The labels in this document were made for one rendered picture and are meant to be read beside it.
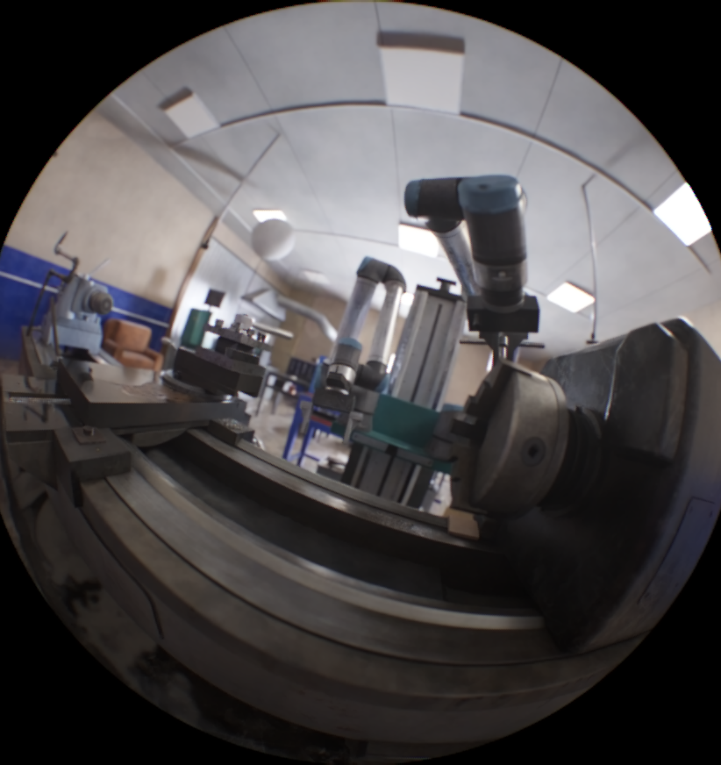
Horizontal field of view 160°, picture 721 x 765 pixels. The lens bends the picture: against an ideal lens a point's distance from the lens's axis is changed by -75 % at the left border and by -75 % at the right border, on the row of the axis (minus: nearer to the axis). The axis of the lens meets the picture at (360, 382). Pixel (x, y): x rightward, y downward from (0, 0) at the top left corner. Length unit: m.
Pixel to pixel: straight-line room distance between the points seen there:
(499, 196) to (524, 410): 0.27
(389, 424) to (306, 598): 1.15
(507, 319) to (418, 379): 1.06
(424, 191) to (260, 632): 0.68
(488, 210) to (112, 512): 0.64
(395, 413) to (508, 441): 1.10
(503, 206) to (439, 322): 1.23
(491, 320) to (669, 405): 0.31
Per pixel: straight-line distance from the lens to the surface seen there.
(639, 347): 0.41
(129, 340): 4.56
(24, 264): 4.41
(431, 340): 1.50
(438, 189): 0.52
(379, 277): 1.29
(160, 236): 5.09
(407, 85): 2.48
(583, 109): 2.51
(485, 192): 0.36
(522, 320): 0.46
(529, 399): 0.35
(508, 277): 0.40
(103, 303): 1.15
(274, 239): 4.32
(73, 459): 0.47
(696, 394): 0.42
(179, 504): 0.46
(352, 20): 2.46
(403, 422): 1.38
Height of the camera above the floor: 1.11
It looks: level
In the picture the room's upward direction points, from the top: 18 degrees clockwise
